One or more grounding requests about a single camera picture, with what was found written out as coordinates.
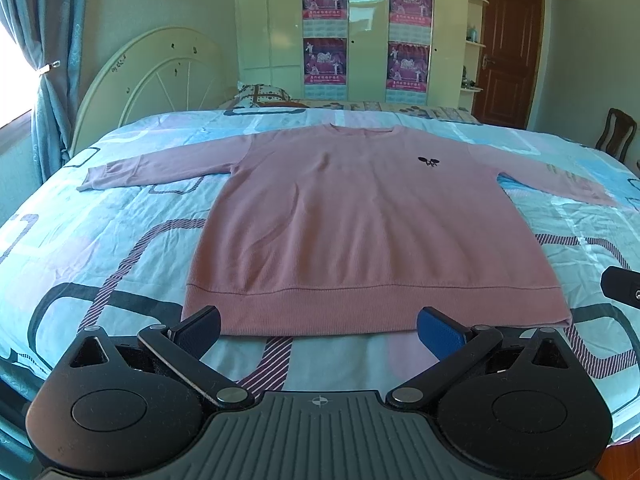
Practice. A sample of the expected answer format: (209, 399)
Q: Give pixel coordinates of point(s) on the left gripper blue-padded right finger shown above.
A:
(459, 350)

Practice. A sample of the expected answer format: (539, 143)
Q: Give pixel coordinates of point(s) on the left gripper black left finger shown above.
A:
(180, 349)

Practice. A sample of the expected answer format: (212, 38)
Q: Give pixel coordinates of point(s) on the pink sweater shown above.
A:
(327, 230)

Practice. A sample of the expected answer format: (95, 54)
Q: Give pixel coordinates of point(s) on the light blue patterned bedsheet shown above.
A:
(119, 259)

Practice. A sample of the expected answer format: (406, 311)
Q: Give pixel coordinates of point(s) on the dark wooden chair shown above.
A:
(618, 133)

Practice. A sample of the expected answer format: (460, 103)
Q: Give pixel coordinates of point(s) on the beige cartoon quilt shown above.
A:
(442, 113)

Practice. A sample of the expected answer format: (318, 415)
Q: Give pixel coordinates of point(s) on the patterned pillow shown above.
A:
(256, 95)

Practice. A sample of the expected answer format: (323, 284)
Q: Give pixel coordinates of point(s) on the cream arched headboard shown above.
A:
(165, 70)

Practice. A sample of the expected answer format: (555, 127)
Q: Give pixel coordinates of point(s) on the brown wooden door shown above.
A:
(507, 75)

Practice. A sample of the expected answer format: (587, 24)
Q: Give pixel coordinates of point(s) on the lower right pink poster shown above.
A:
(407, 73)

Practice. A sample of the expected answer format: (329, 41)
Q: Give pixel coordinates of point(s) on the pink poster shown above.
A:
(410, 22)
(325, 18)
(407, 73)
(325, 69)

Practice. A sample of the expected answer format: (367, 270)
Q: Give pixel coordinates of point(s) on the lower left pink poster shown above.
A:
(325, 69)

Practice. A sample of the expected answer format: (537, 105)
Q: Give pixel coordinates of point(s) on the cream corner shelves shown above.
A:
(473, 54)

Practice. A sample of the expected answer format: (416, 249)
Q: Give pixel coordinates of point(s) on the cream wardrobe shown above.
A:
(270, 43)

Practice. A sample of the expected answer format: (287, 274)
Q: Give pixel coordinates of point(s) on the upper right pink poster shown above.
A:
(410, 22)

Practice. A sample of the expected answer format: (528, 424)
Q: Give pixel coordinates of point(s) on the teal curtain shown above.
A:
(49, 34)

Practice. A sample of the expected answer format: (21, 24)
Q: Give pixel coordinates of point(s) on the upper left pink poster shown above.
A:
(325, 18)

